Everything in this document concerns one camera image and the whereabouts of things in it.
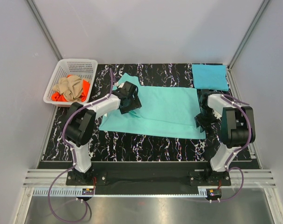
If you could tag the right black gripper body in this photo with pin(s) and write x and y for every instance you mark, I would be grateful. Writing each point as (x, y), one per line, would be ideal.
(206, 118)

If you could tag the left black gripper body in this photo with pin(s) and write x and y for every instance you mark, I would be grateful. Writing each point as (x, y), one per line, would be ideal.
(134, 104)

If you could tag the teal t shirt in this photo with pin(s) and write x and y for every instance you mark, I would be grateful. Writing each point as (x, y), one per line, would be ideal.
(165, 112)

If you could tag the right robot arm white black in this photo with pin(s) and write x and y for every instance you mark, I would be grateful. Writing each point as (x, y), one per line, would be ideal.
(237, 129)

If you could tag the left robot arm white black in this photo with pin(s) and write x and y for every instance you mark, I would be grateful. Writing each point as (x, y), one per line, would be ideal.
(80, 121)

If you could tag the folded blue t shirt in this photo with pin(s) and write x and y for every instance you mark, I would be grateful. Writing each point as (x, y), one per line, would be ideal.
(212, 77)

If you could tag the white plastic laundry basket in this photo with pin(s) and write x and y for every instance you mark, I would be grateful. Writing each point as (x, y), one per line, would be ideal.
(71, 81)

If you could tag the beige t shirt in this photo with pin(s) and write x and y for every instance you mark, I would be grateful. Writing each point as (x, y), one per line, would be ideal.
(70, 87)

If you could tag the orange t shirt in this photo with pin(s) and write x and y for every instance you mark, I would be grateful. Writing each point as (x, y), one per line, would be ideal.
(59, 96)

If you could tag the right orange connector board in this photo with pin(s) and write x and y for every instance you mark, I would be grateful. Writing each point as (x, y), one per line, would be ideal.
(214, 192)

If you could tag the orange connector board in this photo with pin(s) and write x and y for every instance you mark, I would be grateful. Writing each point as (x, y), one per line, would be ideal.
(88, 191)
(214, 192)

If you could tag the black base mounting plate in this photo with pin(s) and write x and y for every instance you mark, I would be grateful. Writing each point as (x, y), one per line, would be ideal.
(143, 176)

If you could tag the left orange connector board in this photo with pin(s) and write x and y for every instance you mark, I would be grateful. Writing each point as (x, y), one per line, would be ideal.
(88, 191)

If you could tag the aluminium rail frame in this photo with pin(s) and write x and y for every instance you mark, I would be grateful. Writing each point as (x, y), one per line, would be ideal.
(53, 182)

